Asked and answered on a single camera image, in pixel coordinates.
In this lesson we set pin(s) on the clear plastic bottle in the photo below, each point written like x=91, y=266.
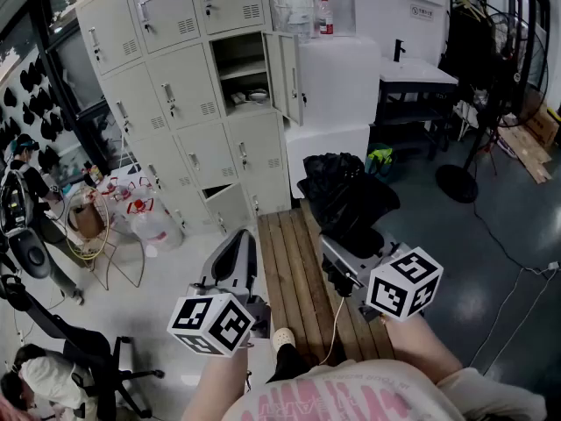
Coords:
x=300, y=26

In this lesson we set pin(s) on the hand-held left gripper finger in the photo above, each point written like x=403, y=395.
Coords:
x=228, y=257

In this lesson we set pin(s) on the black standing fan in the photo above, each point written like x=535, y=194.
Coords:
x=517, y=59

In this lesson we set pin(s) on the gray metal locker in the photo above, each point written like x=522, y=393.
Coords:
x=184, y=81

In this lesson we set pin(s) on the person's right forearm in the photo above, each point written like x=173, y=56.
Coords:
x=416, y=344

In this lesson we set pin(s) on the wooden clothes hanger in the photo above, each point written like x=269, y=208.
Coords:
x=471, y=9

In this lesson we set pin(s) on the black equipment frame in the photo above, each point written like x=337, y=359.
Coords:
x=39, y=314

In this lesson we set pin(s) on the cream clog shoe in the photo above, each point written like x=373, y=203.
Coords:
x=282, y=338

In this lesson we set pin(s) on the plastic bottle with red label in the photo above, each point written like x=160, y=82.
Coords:
x=325, y=16

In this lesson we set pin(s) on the black office chair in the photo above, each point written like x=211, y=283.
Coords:
x=101, y=358

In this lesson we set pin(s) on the black faucet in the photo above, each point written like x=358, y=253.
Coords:
x=399, y=50

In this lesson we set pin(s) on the brown wooden bench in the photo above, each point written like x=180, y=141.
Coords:
x=289, y=279

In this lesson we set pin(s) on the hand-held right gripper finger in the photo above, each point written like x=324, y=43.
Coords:
x=346, y=250

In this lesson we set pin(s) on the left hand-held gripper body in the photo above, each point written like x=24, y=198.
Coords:
x=210, y=325

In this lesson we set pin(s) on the flat cardboard sheets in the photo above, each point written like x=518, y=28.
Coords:
x=526, y=151

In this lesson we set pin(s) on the black bag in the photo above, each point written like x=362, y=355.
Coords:
x=346, y=195

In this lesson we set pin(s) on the small white box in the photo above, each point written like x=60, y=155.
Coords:
x=238, y=98

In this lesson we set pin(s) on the white counter unit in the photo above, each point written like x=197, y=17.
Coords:
x=337, y=86

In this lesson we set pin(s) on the cream shirt with pink print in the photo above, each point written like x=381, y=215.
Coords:
x=350, y=393

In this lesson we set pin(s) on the person's black trouser leg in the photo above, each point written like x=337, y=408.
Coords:
x=289, y=362

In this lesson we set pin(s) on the black round stool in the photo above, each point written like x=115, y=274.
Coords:
x=30, y=254

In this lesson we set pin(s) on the white sink on black stand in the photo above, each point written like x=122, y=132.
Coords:
x=416, y=73

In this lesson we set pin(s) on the green and yellow bag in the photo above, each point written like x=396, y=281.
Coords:
x=380, y=158

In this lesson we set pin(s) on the small white wall sign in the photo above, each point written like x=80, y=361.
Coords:
x=422, y=12

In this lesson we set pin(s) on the brown bag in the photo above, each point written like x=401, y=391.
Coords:
x=87, y=222

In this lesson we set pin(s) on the brown cardboard box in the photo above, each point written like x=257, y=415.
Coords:
x=543, y=125

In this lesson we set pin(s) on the black clothes rack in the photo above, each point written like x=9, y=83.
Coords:
x=469, y=51

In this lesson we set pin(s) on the person's left forearm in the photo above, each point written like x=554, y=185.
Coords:
x=219, y=384

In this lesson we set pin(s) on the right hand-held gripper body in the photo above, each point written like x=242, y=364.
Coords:
x=403, y=285

